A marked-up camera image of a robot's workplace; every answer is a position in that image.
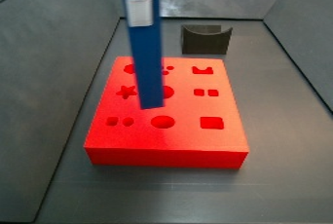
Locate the blue rectangular block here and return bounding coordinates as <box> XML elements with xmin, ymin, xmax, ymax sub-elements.
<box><xmin>122</xmin><ymin>0</ymin><xmax>164</xmax><ymax>109</ymax></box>

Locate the red shape sorting board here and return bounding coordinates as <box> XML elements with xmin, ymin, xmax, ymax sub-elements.
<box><xmin>84</xmin><ymin>56</ymin><xmax>249</xmax><ymax>168</ymax></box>

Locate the black curved holder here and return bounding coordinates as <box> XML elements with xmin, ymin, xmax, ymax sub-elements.
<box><xmin>180</xmin><ymin>24</ymin><xmax>232</xmax><ymax>55</ymax></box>

